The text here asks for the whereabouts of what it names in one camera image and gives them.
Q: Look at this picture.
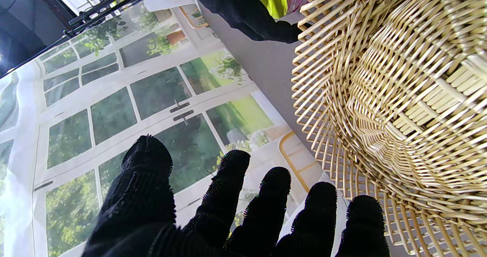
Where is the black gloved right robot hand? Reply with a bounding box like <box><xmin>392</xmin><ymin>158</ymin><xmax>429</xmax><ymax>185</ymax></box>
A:
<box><xmin>181</xmin><ymin>0</ymin><xmax>305</xmax><ymax>44</ymax></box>

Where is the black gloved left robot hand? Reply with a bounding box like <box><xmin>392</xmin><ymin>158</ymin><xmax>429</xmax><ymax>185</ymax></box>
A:
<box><xmin>82</xmin><ymin>135</ymin><xmax>390</xmax><ymax>257</ymax></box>

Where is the oval woven wicker basket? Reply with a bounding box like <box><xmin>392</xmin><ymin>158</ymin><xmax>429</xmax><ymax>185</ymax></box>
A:
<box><xmin>291</xmin><ymin>0</ymin><xmax>487</xmax><ymax>257</ymax></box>

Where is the printed sunroom backdrop banner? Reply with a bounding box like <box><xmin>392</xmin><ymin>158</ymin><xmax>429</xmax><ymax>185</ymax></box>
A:
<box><xmin>0</xmin><ymin>0</ymin><xmax>343</xmax><ymax>257</ymax></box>

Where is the black metal backdrop frame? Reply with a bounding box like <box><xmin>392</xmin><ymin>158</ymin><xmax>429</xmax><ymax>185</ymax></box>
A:
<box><xmin>0</xmin><ymin>0</ymin><xmax>168</xmax><ymax>79</ymax></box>

